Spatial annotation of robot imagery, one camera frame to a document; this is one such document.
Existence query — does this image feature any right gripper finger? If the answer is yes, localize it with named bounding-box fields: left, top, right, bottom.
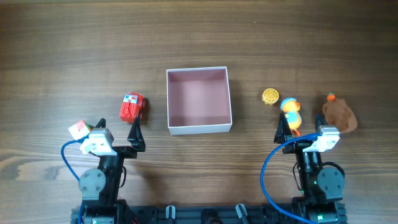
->
left=274, top=113, right=293, bottom=144
left=315, top=113, right=326, bottom=128

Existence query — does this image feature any brown plush toy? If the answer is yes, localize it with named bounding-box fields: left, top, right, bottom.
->
left=322, top=92, right=358, bottom=134

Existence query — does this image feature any small colourful puzzle cube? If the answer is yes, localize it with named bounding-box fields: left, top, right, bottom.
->
left=68, top=120, right=93, bottom=140

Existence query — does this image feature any orange duck toy blue hat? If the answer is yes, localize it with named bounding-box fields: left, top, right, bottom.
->
left=280, top=98, right=302, bottom=136

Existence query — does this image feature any red toy truck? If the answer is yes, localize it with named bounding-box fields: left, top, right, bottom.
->
left=119, top=92, right=146, bottom=123

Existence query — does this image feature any yellow round ball toy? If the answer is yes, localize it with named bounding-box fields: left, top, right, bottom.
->
left=262, top=88, right=279, bottom=105

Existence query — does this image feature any white box pink interior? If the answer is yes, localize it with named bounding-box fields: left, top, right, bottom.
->
left=166, top=67, right=233, bottom=136

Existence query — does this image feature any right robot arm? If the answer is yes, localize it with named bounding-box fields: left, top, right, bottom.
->
left=274, top=113, right=348, bottom=223

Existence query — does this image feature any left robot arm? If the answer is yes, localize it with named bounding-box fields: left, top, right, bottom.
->
left=76, top=118, right=146, bottom=223

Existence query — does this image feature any right blue cable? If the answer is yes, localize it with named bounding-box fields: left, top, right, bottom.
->
left=259, top=133, right=321, bottom=224

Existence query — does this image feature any blue cable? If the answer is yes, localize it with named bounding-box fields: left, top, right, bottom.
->
left=259, top=133, right=321, bottom=224
left=60, top=139, right=88, bottom=224

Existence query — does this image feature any left blue cable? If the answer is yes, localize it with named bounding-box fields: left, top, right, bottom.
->
left=60, top=139, right=88, bottom=224

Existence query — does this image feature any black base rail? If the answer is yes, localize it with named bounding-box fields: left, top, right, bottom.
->
left=70, top=203, right=346, bottom=224

